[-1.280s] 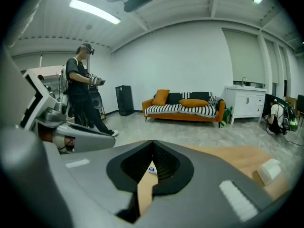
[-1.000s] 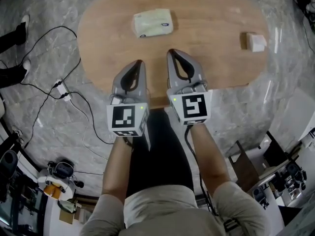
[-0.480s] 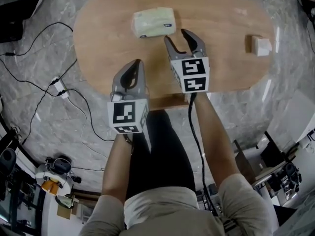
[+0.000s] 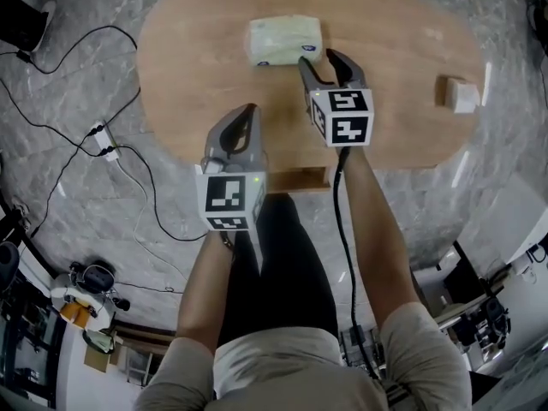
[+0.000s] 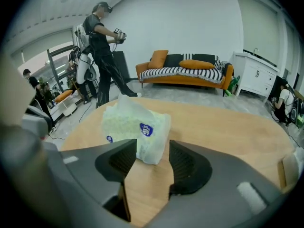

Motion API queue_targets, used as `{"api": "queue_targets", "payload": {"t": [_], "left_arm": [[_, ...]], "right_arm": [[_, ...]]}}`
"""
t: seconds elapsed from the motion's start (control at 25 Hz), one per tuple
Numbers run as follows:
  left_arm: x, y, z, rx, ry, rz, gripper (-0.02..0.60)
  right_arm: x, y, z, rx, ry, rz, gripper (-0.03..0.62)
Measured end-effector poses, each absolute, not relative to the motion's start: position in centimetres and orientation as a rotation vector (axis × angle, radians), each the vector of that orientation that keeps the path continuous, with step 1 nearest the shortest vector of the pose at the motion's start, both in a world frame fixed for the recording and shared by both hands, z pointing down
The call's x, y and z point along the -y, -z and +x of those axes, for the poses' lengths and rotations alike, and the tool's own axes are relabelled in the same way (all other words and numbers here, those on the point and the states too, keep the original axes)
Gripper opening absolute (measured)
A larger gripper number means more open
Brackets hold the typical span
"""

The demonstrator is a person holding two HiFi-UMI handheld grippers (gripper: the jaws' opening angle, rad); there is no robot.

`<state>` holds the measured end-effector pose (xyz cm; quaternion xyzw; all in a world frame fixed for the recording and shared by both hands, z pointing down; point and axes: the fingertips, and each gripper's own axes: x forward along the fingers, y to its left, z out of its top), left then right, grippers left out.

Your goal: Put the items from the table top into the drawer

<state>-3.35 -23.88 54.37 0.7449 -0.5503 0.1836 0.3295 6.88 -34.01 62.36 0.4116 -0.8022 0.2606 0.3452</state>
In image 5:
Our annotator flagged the square orange cushion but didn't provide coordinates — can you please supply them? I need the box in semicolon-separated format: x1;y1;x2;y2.
147;50;169;70

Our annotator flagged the green rimmed backpack pod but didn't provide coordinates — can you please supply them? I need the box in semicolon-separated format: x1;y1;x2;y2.
288;89;304;128

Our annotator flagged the white oval backpack pod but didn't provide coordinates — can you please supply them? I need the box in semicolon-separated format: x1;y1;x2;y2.
76;52;97;83

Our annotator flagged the black white striped blanket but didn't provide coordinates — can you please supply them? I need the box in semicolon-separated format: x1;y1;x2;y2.
139;53;230;84

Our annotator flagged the oblong orange cushion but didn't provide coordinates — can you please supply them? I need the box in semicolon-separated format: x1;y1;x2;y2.
178;59;216;70

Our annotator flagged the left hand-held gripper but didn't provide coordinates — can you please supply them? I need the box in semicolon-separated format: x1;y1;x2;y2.
21;105;55;140

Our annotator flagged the orange seat cushion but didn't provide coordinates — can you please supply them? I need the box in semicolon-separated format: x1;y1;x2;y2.
55;90;73;103

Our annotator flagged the white round stool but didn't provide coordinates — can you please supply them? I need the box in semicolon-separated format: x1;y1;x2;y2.
51;96;78;117

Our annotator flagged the grey white backpack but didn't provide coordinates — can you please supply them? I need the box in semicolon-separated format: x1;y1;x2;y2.
75;24;90;54

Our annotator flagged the orange sofa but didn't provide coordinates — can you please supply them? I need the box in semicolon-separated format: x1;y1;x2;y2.
135;50;235;97

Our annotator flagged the oval wooden table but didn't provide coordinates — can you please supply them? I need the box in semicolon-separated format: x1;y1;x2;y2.
59;97;299;223

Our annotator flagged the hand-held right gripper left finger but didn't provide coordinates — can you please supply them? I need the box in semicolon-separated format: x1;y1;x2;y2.
60;138;138;206

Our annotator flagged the white roller blind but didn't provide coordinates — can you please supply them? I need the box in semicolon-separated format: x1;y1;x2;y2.
234;0;280;57
11;28;74;64

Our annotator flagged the white sink cabinet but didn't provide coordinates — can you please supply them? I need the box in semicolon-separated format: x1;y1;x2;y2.
231;51;281;102

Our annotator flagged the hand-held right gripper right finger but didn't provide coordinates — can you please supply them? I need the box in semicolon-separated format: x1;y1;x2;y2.
152;140;288;228

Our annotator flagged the white plastic tissue pack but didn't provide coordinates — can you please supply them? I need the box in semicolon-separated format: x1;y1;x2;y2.
101;94;172;165

